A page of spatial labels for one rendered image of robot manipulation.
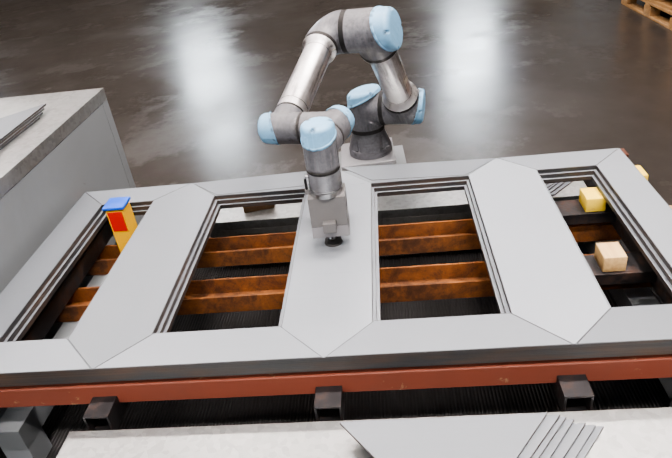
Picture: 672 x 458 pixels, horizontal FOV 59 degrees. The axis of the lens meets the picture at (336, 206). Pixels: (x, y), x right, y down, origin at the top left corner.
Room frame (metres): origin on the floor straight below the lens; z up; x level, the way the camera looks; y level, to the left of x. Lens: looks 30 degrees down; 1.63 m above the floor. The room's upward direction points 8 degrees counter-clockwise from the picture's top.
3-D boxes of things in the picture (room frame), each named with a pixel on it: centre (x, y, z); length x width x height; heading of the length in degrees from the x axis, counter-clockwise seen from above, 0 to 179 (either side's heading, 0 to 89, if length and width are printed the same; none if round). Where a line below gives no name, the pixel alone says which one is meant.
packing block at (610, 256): (1.04, -0.59, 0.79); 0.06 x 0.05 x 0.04; 173
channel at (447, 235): (1.38, -0.01, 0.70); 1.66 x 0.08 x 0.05; 83
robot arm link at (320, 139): (1.17, 0.02, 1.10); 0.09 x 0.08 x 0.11; 158
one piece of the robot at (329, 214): (1.15, 0.02, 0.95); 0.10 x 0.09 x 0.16; 175
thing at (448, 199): (1.65, -0.24, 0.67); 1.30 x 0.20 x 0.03; 83
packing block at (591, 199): (1.29, -0.66, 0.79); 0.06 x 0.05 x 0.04; 173
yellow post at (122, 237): (1.45, 0.60, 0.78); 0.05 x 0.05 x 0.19; 83
